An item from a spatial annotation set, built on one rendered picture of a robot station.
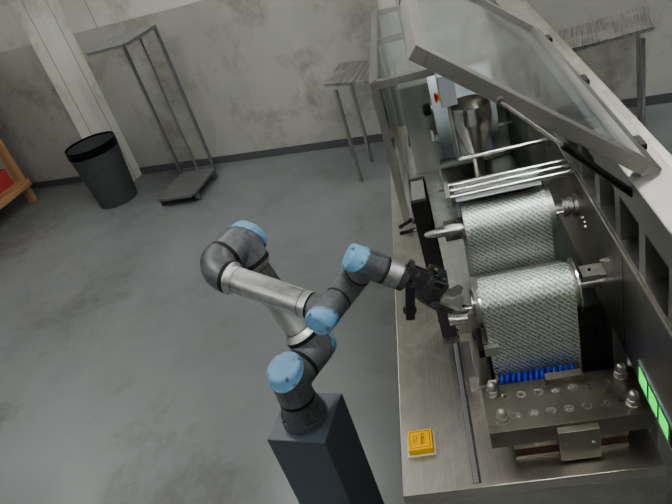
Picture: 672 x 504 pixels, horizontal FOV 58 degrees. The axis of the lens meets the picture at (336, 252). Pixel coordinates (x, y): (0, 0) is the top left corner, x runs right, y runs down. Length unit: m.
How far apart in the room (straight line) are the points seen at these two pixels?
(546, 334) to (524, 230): 0.30
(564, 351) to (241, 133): 5.09
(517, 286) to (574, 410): 0.34
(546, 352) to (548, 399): 0.13
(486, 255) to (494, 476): 0.61
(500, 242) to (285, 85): 4.44
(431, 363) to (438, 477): 0.43
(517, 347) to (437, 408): 0.34
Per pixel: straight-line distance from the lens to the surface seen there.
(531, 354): 1.77
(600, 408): 1.72
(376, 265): 1.55
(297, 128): 6.18
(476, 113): 2.14
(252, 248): 1.81
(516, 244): 1.83
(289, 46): 5.89
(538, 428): 1.69
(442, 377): 2.01
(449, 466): 1.80
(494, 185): 1.80
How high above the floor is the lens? 2.33
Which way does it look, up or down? 32 degrees down
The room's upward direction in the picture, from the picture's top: 18 degrees counter-clockwise
